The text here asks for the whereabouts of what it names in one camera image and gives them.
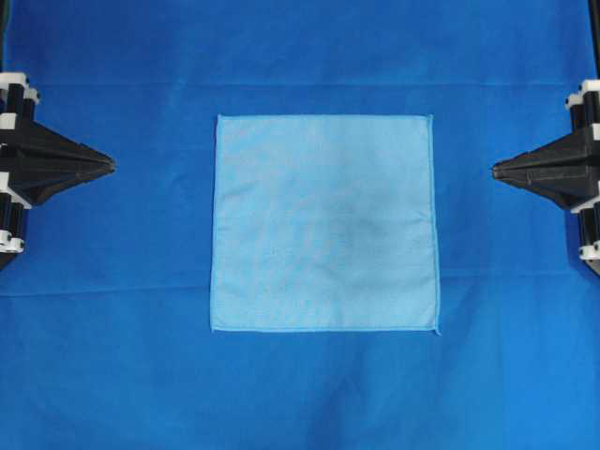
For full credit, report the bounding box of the light blue towel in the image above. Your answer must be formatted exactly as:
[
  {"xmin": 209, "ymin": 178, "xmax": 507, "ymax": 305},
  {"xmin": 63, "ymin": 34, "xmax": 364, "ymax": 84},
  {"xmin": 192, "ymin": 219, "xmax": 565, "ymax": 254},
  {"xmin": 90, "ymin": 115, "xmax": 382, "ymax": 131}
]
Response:
[{"xmin": 210, "ymin": 114, "xmax": 441, "ymax": 333}]

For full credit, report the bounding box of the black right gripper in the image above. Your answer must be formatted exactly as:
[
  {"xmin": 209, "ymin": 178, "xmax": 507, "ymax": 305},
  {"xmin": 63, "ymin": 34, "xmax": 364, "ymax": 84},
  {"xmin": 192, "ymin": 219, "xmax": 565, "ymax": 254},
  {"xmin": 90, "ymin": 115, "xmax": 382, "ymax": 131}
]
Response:
[{"xmin": 492, "ymin": 79, "xmax": 599, "ymax": 261}]

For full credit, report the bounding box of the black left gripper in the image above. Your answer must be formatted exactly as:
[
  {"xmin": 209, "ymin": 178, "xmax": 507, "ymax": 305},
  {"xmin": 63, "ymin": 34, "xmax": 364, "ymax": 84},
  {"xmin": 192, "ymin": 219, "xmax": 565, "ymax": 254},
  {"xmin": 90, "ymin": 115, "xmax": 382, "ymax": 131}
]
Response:
[{"xmin": 1, "ymin": 72, "xmax": 116, "ymax": 254}]

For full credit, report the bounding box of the dark blue table cloth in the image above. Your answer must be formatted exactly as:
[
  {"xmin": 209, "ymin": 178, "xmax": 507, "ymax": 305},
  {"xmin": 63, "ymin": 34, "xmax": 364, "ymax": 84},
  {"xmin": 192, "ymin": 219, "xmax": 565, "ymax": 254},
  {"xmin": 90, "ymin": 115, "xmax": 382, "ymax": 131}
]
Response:
[{"xmin": 1, "ymin": 1, "xmax": 599, "ymax": 449}]

